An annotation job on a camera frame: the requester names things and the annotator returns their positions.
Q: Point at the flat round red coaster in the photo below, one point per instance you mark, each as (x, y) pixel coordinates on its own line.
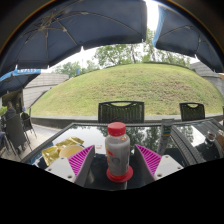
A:
(115, 179)

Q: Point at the yellow foil packet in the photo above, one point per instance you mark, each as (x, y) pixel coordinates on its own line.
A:
(50, 154)

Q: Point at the upright grey tube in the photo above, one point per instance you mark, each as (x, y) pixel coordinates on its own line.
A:
(165, 136)

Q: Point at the small round ashtray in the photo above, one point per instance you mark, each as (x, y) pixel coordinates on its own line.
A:
(211, 136)

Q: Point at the blue parasol with white print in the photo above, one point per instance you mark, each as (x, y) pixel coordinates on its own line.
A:
(16, 79)

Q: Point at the red-capped clear drink bottle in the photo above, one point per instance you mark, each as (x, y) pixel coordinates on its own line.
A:
(117, 153)

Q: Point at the large navy parasol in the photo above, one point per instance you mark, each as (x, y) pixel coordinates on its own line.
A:
(73, 30)

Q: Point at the navy parasol with blue edge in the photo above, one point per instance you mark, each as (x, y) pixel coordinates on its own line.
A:
(190, 33)

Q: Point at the black slatted chair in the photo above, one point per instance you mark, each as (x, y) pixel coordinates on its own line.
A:
(121, 112)
(192, 111)

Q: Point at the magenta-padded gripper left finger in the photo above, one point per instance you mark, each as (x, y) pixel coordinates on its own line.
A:
(61, 167)

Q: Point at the person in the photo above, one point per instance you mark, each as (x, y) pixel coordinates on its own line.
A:
(10, 111)

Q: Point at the dark wicker chair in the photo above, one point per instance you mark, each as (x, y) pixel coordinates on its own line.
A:
(16, 130)
(28, 121)

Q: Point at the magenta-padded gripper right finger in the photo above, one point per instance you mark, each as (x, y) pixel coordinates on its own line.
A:
(168, 165)

